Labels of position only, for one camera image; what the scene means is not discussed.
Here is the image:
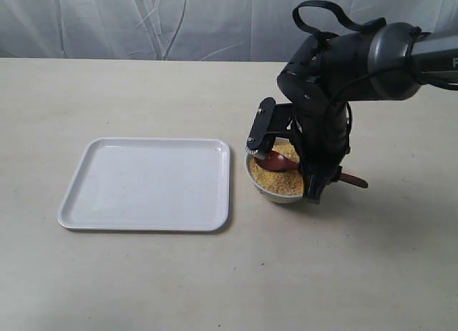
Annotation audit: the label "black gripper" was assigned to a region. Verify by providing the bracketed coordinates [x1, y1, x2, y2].
[245, 97, 351, 204]

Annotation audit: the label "dark brown wooden spoon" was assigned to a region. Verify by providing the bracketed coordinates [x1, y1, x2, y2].
[255, 150, 369, 189]

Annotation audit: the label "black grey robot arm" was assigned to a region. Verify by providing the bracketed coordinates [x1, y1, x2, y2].
[245, 22, 457, 203]

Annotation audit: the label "yellow-brown grains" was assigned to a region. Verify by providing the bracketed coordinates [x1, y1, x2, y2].
[248, 139, 303, 196]

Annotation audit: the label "white ceramic bowl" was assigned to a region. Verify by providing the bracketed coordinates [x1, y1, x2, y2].
[245, 154, 303, 204]

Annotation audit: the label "white wrinkled backdrop curtain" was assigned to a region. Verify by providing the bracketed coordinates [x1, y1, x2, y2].
[1, 0, 457, 61]

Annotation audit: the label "white rectangular plastic tray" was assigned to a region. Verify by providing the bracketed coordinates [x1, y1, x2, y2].
[57, 137, 231, 232]

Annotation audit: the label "black looped cable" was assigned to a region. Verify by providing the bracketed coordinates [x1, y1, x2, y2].
[292, 0, 387, 39]

